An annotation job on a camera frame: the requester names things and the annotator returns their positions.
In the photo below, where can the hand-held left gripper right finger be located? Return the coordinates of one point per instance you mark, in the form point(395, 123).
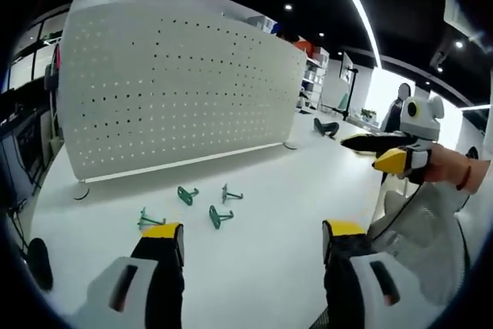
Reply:
point(346, 267)

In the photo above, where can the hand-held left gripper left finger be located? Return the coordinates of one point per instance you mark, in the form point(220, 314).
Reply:
point(154, 267)

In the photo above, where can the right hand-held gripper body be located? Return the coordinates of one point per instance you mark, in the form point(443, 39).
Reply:
point(420, 121)

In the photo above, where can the green hook assembly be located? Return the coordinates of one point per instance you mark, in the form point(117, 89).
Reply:
point(228, 194)
point(186, 195)
point(148, 221)
point(216, 216)

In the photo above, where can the white perforated mounting plate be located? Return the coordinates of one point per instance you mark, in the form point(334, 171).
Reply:
point(177, 90)

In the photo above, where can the person's right hand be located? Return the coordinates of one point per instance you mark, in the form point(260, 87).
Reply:
point(447, 169)

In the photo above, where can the small green plant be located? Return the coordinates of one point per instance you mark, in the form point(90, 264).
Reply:
point(369, 114)

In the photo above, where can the black curved object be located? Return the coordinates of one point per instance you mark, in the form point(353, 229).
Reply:
point(325, 128)

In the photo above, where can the black tripod stand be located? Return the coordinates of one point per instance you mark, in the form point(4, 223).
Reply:
point(349, 94)

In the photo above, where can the white storage shelf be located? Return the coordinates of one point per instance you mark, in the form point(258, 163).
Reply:
point(314, 74)

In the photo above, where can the black round padded object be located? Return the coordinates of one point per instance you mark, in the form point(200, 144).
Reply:
point(40, 263)

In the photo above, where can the ceiling light strip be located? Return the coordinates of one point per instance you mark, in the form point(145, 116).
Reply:
point(360, 9)

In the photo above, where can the dark desk monitor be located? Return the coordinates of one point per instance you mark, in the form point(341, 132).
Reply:
point(21, 152)

